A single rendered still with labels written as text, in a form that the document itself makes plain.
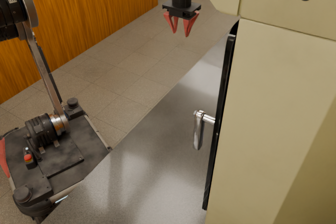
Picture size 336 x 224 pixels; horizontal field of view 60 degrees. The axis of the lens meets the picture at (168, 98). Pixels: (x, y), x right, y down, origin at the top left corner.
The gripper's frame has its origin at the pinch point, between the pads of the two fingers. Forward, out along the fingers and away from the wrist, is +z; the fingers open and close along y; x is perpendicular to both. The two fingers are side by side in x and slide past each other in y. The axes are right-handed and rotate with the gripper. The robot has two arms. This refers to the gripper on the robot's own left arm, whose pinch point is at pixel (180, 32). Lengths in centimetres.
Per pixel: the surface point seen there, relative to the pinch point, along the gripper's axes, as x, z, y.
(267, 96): -46, -22, 37
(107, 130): 26, 109, -73
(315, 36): -46, -31, 40
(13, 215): -51, 109, -75
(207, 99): -7.8, 16.0, 14.6
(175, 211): -45, 16, 25
